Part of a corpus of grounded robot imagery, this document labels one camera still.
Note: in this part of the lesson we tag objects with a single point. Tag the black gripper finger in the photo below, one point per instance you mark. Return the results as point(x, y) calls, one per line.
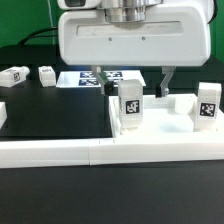
point(162, 89)
point(106, 85)

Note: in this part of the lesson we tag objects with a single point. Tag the white square tabletop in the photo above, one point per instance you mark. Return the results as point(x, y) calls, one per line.
point(173, 114)

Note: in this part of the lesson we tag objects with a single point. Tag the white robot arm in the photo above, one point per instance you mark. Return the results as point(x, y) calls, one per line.
point(165, 33)

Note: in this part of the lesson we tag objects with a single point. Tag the white sheet with tag markers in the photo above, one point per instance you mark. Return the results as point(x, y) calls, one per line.
point(85, 79)

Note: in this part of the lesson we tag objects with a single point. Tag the white front fence bar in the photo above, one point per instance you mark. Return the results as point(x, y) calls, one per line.
point(20, 154)

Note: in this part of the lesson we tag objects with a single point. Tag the white fence bar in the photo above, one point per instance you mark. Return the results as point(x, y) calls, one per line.
point(3, 114)
point(20, 154)

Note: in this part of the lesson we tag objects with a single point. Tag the white left fence bar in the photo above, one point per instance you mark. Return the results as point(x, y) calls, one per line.
point(3, 114)

